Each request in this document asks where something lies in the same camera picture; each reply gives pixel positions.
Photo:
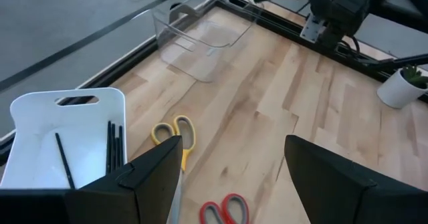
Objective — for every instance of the clear plastic bin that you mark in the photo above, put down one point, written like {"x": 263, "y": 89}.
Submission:
{"x": 207, "y": 50}

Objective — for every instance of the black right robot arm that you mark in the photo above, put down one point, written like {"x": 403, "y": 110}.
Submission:
{"x": 347, "y": 6}

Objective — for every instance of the small plant in white pot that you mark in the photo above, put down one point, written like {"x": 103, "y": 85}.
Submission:
{"x": 398, "y": 90}

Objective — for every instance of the white plastic bin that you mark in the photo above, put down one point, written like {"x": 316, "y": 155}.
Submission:
{"x": 40, "y": 150}

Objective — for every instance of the black pencil tool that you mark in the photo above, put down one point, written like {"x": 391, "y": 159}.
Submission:
{"x": 65, "y": 160}

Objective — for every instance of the black equipment stand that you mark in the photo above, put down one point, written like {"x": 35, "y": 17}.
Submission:
{"x": 408, "y": 16}

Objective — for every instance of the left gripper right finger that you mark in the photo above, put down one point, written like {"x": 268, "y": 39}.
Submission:
{"x": 334, "y": 197}

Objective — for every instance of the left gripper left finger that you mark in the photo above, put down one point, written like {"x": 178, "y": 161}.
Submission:
{"x": 133, "y": 200}

